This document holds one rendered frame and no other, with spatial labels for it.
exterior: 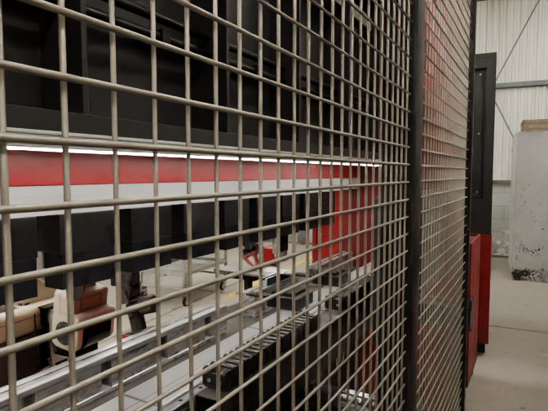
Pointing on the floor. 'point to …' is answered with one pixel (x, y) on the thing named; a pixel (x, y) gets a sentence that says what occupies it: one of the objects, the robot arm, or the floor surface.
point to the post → (416, 68)
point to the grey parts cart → (178, 267)
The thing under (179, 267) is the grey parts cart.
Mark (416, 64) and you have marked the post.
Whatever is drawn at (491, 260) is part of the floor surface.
